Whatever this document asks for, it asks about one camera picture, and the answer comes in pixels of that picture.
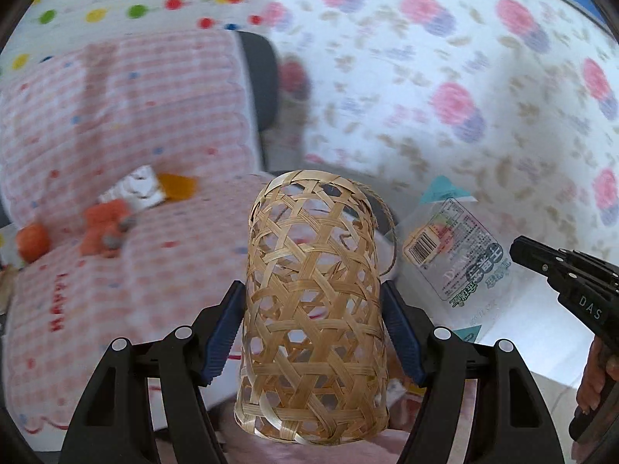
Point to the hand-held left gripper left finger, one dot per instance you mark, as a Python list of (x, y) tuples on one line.
[(223, 341)]

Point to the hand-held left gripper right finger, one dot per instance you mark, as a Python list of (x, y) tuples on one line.
[(402, 336)]

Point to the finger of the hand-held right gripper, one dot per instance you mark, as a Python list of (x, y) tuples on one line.
[(534, 256)]

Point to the clear teal plastic bag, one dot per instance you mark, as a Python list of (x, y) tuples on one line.
[(454, 261)]

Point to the woven bamboo basket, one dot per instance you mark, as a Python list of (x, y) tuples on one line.
[(309, 324)]

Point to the person's right hand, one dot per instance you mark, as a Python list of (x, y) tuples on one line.
[(589, 377)]

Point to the pink checked cloth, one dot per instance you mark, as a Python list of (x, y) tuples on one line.
[(145, 299)]

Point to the floral cloth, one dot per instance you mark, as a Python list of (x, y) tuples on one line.
[(483, 106)]

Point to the orange plastic wrapper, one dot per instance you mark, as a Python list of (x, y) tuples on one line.
[(179, 186)]

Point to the orange plush toy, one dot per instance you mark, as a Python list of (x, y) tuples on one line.
[(104, 227)]

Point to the orange ball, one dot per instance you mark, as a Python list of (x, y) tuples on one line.
[(33, 242)]

